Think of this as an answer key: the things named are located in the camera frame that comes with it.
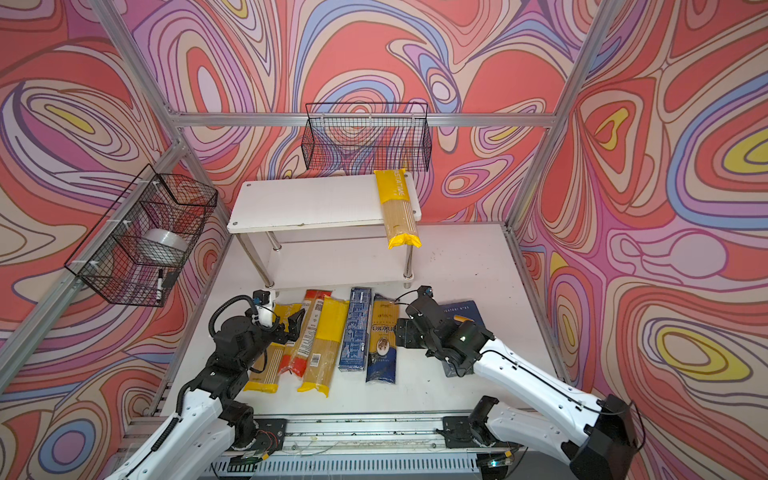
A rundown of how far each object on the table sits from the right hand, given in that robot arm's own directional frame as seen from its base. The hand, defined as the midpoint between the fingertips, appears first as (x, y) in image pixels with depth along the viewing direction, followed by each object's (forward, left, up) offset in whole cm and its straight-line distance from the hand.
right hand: (411, 336), depth 78 cm
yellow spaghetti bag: (-6, +40, -9) cm, 42 cm away
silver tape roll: (+19, +60, +21) cm, 66 cm away
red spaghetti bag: (0, +32, -9) cm, 33 cm away
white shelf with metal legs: (+28, +16, +22) cm, 40 cm away
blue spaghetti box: (+4, +16, -8) cm, 18 cm away
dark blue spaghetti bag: (-1, +8, -10) cm, 13 cm away
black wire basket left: (+17, +68, +19) cm, 73 cm away
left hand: (+8, +32, +3) cm, 34 cm away
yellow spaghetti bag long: (0, +23, -9) cm, 25 cm away
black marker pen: (+9, +62, +15) cm, 64 cm away
